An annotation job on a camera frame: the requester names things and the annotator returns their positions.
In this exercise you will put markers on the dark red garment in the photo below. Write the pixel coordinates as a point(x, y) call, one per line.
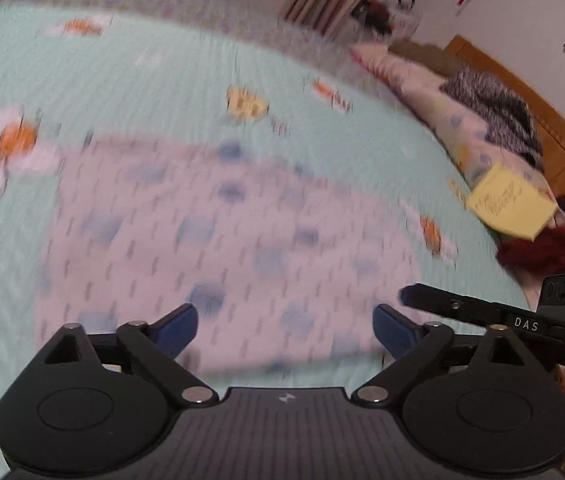
point(547, 252)

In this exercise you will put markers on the wooden headboard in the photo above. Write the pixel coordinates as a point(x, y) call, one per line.
point(562, 145)

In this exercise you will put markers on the yellow paper sheet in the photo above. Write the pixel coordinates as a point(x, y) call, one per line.
point(507, 202)

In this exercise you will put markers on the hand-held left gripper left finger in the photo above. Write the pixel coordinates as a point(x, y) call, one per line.
point(177, 332)

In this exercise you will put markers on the green quilted bedspread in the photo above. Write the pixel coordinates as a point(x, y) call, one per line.
point(162, 85)

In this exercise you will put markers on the grey patterned garment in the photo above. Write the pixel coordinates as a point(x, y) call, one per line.
point(492, 105)

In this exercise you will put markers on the headphones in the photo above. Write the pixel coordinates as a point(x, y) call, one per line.
point(406, 0)

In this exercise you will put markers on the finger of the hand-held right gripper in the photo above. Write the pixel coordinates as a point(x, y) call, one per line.
point(452, 304)

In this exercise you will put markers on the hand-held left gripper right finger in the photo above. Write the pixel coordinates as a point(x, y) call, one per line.
point(392, 335)

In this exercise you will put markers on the olive green garment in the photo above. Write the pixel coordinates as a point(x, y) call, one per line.
point(427, 55)

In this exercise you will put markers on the nightstand clutter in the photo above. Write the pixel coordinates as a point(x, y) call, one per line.
point(377, 17)

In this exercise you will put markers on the pink floral pillow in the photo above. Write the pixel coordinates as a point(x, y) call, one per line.
point(442, 110)

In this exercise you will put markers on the white printed pajama top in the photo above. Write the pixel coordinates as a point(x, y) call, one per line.
point(212, 235)

